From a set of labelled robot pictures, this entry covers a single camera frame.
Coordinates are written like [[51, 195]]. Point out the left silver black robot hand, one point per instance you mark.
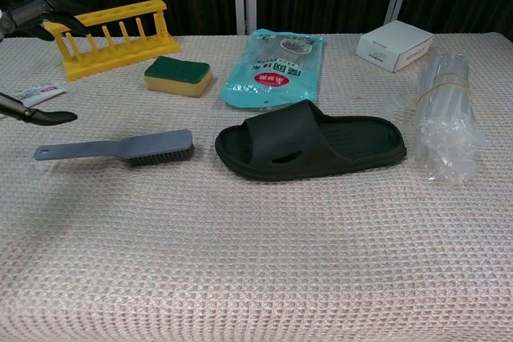
[[28, 15]]

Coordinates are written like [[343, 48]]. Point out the grey scrub brush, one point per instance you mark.
[[152, 143]]

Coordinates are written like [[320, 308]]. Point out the black slide slipper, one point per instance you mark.
[[288, 138]]

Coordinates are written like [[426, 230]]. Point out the yellow test tube rack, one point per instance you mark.
[[80, 63]]

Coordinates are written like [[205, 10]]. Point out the white toothpaste tube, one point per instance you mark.
[[38, 91]]

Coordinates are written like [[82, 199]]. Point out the green yellow sponge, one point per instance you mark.
[[178, 77]]

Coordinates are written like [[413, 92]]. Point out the teal cloth package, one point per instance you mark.
[[276, 73]]

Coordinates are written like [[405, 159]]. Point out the beige waffle tablecloth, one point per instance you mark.
[[240, 246]]

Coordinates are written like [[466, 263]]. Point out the white cardboard box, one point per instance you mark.
[[390, 45]]

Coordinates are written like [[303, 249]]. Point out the bagged clear stick bundle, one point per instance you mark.
[[447, 117]]

